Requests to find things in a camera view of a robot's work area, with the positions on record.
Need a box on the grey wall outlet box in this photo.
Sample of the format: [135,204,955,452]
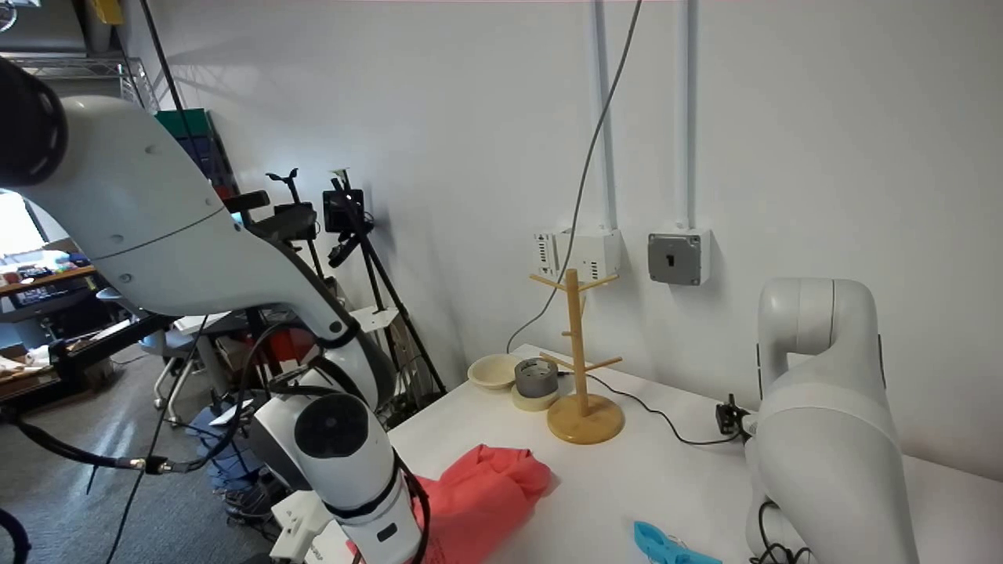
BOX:
[649,233,704,285]

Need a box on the cream shallow bowl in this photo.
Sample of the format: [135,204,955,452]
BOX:
[466,353,518,393]

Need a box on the white wall junction box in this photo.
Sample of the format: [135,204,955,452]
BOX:
[570,233,623,281]

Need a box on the black camera tripod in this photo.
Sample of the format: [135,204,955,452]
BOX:
[264,168,446,407]

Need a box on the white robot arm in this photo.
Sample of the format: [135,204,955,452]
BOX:
[0,61,430,564]

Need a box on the blue plastic clamp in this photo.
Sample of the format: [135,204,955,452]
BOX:
[634,520,721,564]

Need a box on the cream tape roll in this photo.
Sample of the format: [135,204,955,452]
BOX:
[512,389,562,411]

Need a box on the wooden mug tree stand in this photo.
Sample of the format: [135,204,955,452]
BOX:
[546,270,623,446]

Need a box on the grey hanging cable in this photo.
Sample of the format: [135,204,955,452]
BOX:
[504,0,649,357]

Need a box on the black power plug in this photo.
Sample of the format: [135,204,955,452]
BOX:
[715,395,750,442]

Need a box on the white wall socket box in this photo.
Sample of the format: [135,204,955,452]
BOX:
[534,230,570,277]

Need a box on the grey tape roll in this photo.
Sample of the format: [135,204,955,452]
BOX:
[514,357,558,399]

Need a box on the thin black cord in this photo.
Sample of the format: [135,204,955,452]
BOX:
[583,372,732,452]

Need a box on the salmon pink sweatshirt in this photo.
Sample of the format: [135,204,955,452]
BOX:
[419,446,554,564]

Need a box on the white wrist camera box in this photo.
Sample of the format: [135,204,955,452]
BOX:
[269,491,354,564]

